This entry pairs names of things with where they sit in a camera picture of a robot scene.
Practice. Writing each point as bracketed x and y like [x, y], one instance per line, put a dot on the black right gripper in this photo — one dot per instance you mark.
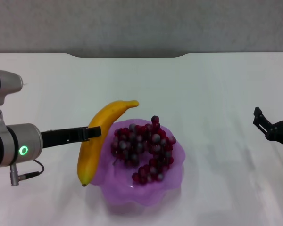
[281, 133]

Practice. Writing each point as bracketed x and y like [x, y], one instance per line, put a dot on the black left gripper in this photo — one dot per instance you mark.
[61, 137]

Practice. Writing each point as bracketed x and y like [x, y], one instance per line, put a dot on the yellow banana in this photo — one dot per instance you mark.
[94, 148]

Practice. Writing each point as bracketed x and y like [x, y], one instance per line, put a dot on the dark red grape bunch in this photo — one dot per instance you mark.
[141, 146]

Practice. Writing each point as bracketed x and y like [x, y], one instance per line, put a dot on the purple translucent wavy bowl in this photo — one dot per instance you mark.
[132, 195]

